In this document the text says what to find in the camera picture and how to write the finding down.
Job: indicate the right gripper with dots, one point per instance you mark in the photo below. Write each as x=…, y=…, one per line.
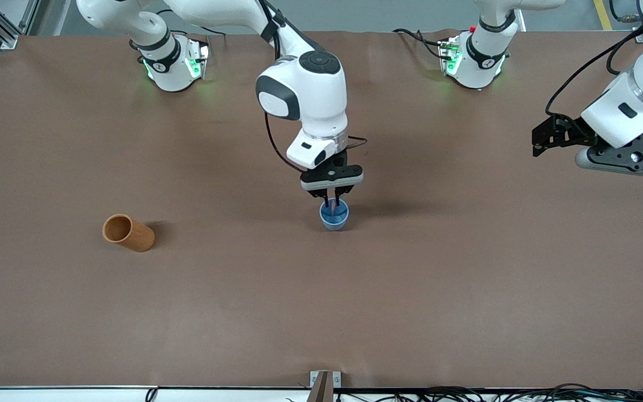
x=330, y=197

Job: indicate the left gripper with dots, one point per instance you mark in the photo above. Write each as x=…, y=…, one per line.
x=569, y=134

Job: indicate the blue cup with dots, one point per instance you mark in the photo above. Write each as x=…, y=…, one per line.
x=334, y=223

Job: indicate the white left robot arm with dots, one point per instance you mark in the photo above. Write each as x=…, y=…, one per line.
x=480, y=61

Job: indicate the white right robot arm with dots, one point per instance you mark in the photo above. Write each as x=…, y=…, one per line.
x=310, y=95

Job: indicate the brown cylindrical cup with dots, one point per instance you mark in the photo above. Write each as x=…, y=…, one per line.
x=140, y=237

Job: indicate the brown table cover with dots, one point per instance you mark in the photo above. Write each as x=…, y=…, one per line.
x=321, y=279

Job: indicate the grey metal bracket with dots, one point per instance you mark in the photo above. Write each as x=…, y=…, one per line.
x=315, y=378

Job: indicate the brown upright post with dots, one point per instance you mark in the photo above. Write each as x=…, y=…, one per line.
x=322, y=391

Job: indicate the aluminium frame profile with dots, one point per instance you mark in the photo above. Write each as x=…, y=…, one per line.
x=3, y=33

